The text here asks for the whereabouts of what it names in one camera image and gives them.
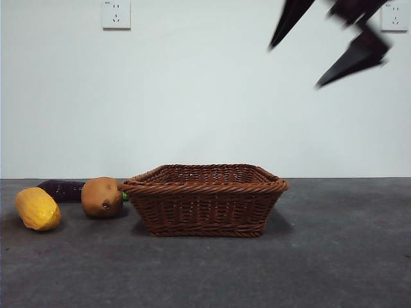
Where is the brown woven wicker basket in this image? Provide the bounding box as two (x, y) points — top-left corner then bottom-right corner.
(118, 164), (290, 238)

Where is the brown potato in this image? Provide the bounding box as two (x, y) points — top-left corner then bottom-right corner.
(80, 176), (125, 219)

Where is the purple eggplant with green stem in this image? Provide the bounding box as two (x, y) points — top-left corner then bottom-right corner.
(35, 180), (130, 204)

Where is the white wall socket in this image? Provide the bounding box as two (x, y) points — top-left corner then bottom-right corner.
(380, 3), (409, 32)
(102, 0), (132, 31)

